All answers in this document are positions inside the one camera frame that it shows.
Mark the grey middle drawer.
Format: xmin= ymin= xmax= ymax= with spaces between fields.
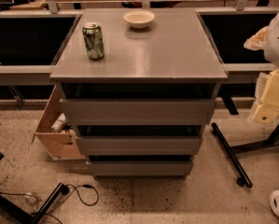
xmin=77 ymin=136 xmax=202 ymax=156

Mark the grey top drawer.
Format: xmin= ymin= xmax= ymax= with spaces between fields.
xmin=60 ymin=99 xmax=214 ymax=125

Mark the green soda can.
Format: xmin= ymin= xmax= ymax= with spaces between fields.
xmin=82 ymin=22 xmax=105 ymax=60

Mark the wooden box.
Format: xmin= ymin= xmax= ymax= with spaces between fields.
xmin=35 ymin=88 xmax=85 ymax=160

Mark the black stand base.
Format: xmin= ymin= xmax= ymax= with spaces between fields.
xmin=0 ymin=183 xmax=69 ymax=224
xmin=211 ymin=122 xmax=279 ymax=189

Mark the grey drawer cabinet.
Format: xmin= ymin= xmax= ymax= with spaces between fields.
xmin=49 ymin=7 xmax=230 ymax=180

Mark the black stand base right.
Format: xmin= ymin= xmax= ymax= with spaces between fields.
xmin=211 ymin=122 xmax=279 ymax=189

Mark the white bottle in box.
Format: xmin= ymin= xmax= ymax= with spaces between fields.
xmin=51 ymin=113 xmax=66 ymax=133

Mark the black stand base left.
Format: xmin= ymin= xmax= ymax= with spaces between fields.
xmin=0 ymin=183 xmax=69 ymax=224

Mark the grey drawer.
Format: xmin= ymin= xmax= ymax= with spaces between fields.
xmin=77 ymin=136 xmax=202 ymax=156
xmin=60 ymin=99 xmax=214 ymax=125
xmin=86 ymin=161 xmax=193 ymax=176

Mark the white ceramic bowl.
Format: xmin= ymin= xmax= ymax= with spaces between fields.
xmin=123 ymin=9 xmax=155 ymax=29

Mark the black cable on floor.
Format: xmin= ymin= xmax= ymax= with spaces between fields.
xmin=0 ymin=184 xmax=100 ymax=224

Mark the grey bottom drawer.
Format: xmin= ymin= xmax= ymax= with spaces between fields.
xmin=86 ymin=161 xmax=193 ymax=176

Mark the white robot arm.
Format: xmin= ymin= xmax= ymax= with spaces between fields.
xmin=244 ymin=12 xmax=279 ymax=123

